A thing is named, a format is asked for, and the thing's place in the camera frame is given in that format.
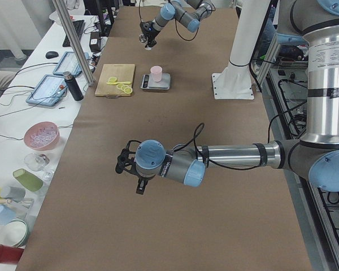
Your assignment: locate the red cup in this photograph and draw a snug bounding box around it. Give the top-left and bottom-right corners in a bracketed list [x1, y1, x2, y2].
[0, 244, 24, 264]

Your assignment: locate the black thermos bottle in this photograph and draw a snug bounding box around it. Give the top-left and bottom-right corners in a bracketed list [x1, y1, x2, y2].
[63, 71, 84, 101]

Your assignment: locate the white green bowl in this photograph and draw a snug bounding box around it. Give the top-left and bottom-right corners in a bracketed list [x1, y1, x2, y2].
[0, 220, 29, 247]

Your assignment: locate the aluminium frame post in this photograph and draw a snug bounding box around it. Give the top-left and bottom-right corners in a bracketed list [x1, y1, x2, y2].
[52, 0, 94, 86]

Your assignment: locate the pink bowl with ice cubes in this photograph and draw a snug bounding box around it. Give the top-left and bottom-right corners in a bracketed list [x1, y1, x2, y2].
[24, 121, 60, 151]

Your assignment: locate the grey cup lying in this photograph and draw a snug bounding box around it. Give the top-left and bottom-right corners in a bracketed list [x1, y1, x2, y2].
[0, 186, 25, 201]

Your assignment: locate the pink plastic cup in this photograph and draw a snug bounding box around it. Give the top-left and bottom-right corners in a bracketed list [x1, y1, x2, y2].
[150, 65, 162, 82]

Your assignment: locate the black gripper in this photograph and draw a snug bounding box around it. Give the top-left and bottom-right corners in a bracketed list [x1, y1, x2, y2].
[115, 142, 149, 194]
[140, 21, 160, 48]

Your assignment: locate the black power adapter box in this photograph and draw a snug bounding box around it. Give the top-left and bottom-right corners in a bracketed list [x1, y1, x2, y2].
[89, 32, 101, 53]

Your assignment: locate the black computer mouse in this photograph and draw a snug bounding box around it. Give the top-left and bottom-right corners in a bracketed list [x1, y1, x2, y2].
[45, 51, 59, 59]

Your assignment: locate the blue tablet near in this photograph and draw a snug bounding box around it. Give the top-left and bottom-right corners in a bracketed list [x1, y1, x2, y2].
[26, 75, 67, 107]

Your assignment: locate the blue tablet far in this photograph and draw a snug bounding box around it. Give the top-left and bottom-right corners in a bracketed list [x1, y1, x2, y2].
[53, 51, 81, 77]

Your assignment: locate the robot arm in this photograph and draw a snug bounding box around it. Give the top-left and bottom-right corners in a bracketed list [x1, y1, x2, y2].
[138, 1, 216, 50]
[115, 1, 339, 194]

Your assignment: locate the green cup lying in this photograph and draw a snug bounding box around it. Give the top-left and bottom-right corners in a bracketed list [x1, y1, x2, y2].
[12, 168, 44, 192]

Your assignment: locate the lemon slice middle of row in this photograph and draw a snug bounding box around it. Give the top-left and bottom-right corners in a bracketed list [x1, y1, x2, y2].
[121, 86, 131, 93]

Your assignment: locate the digital kitchen scale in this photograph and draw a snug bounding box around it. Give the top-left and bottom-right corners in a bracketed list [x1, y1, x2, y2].
[140, 73, 171, 91]

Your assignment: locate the yellow plastic knife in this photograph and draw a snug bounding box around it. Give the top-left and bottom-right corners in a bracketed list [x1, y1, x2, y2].
[106, 81, 132, 85]

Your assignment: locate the light blue cup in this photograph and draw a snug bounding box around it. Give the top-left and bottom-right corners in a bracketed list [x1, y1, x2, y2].
[0, 204, 16, 225]

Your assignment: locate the blue tablet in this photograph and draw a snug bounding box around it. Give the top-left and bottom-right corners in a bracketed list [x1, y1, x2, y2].
[26, 75, 67, 107]
[53, 51, 81, 77]

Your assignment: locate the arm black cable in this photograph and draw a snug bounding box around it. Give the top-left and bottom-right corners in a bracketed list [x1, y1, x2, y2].
[137, 0, 201, 41]
[172, 112, 308, 170]

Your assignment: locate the clear wine glass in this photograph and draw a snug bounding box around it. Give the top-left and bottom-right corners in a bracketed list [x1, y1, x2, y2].
[24, 153, 55, 182]

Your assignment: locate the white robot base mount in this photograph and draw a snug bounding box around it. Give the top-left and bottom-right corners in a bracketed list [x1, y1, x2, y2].
[212, 0, 270, 100]

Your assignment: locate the black keyboard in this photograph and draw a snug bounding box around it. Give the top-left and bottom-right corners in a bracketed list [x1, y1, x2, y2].
[62, 19, 86, 48]

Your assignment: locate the wooden cutting board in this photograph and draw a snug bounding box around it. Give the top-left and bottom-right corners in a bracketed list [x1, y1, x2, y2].
[94, 64, 135, 98]

